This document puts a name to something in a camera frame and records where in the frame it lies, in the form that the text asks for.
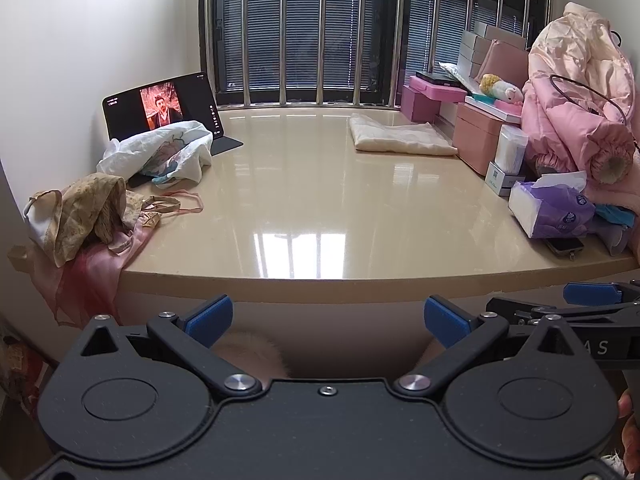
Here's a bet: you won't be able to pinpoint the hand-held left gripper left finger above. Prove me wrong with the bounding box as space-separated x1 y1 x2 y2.
79 295 263 402

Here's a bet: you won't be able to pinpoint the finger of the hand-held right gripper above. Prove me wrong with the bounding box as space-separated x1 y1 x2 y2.
486 297 568 327
563 280 640 317

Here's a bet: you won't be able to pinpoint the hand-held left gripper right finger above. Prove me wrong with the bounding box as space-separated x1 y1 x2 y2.
394 296 591 402

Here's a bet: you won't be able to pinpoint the white garment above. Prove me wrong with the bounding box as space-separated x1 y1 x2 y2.
96 120 215 190

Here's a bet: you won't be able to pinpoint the person's right hand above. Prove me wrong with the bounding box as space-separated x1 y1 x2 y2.
617 393 640 473

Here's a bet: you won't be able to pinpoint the dark smartphone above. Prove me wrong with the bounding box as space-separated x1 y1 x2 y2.
544 236 586 260

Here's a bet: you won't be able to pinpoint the person's fuzzy cream clothing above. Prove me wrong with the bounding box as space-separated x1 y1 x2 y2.
214 330 292 380

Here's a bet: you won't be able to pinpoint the teal cloth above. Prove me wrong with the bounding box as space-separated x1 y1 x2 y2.
592 202 637 227

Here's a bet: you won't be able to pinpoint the purple tissue pack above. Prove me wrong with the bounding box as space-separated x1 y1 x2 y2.
507 171 597 239

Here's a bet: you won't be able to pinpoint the pink sheer garment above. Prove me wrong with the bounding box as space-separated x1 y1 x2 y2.
34 190 205 327

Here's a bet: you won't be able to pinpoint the small white box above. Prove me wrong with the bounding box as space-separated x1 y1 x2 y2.
485 161 526 196

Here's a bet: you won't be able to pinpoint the white cotton pad pack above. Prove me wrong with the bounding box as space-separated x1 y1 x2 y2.
495 125 530 172

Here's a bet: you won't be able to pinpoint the beige patterned garment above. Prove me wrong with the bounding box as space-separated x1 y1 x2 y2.
25 172 181 268

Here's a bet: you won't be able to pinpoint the large light pink box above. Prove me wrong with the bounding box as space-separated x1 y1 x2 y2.
452 102 521 177

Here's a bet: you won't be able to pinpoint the folded cream cloth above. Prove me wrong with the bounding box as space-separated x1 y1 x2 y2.
348 114 458 157

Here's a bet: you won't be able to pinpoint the red patterned cloth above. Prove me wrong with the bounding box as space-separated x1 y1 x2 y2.
0 330 51 411

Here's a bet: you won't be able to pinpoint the white flat box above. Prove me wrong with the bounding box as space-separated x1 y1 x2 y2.
465 95 523 124

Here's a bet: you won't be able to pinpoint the magenta box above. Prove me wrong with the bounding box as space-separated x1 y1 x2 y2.
401 85 443 123

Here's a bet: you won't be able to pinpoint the black tablet with keyboard case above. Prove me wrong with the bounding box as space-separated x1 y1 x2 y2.
102 72 244 157

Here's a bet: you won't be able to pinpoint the yellow and white plush toy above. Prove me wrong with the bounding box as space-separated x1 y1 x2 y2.
479 73 525 104

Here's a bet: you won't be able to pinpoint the flat pink box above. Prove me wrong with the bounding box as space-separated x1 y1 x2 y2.
409 75 468 104

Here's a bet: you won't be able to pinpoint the pink puffer jacket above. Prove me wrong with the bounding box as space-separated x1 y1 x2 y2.
521 2 640 201

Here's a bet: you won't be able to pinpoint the black flat device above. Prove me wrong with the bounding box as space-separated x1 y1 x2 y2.
416 71 463 86

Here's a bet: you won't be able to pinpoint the silver foil bag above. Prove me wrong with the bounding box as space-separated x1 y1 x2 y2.
439 61 483 96

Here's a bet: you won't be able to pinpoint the grey cardboard box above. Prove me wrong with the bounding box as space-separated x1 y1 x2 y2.
472 21 528 51

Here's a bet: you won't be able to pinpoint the metal window guard bars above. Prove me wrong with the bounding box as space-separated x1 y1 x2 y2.
200 0 556 109

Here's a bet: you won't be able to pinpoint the black cable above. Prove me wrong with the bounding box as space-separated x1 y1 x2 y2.
549 30 640 152

